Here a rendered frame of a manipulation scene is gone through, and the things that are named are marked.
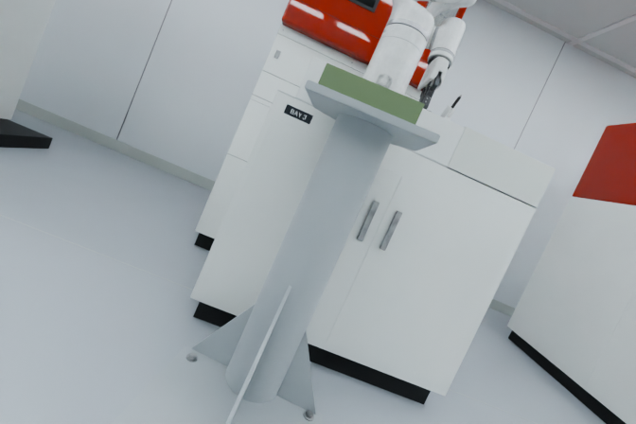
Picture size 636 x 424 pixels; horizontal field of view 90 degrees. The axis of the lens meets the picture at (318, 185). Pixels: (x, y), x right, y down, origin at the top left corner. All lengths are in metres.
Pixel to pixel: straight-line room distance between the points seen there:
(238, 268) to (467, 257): 0.77
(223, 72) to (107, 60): 1.06
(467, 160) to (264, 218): 0.70
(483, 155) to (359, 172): 0.53
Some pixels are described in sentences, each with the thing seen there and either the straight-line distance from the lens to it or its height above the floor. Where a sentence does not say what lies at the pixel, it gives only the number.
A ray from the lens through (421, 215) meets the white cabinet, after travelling 1.13.
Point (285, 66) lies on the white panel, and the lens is 1.73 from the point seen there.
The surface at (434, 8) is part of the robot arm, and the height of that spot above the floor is 1.30.
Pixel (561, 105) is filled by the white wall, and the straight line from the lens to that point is 4.14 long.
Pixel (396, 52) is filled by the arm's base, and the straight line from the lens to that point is 0.89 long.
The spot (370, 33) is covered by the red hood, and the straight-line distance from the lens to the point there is 1.76.
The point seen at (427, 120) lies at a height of 0.93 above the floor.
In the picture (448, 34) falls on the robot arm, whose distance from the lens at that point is 1.28.
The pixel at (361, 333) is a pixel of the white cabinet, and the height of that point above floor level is 0.18.
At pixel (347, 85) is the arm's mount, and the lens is 0.78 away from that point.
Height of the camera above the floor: 0.65
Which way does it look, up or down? 3 degrees down
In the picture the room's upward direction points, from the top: 24 degrees clockwise
